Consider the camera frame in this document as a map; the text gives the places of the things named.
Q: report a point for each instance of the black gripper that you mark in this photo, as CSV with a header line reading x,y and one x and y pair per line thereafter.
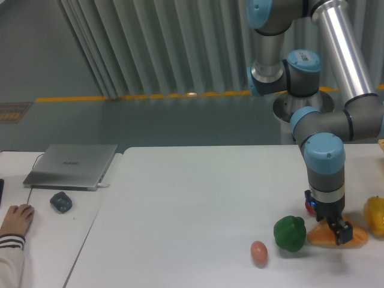
x,y
330,210

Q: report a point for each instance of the triangular orange bread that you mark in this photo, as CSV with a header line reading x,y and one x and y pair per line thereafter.
x,y
322,236

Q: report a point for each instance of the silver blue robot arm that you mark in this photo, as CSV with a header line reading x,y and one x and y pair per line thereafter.
x,y
320,136

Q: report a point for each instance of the white striped sleeve forearm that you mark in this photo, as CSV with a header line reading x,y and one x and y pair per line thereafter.
x,y
12,260

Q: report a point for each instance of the wooden basket corner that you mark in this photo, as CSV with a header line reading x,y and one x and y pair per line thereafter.
x,y
381,144

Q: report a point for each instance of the person's hand on mouse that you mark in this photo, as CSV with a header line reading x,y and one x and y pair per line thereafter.
x,y
17,220

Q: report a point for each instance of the red bell pepper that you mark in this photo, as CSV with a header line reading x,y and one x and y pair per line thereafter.
x,y
310,208

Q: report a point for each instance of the yellow bell pepper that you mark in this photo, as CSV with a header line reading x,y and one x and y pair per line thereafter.
x,y
373,214

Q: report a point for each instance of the green bell pepper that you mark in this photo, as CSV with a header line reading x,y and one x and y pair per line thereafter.
x,y
290,233

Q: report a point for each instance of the brown egg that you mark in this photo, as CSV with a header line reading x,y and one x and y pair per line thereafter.
x,y
259,252

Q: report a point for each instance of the white laptop plug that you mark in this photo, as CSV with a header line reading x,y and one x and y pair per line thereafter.
x,y
103,185

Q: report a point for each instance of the dark grey small case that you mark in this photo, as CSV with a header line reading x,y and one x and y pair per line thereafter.
x,y
61,202

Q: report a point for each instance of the silver closed laptop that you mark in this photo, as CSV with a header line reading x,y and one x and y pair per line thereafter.
x,y
71,167

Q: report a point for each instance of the black keyboard edge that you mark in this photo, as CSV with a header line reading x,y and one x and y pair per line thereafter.
x,y
2,182

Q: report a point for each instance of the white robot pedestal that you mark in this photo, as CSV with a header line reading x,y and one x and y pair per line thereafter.
x,y
285,105

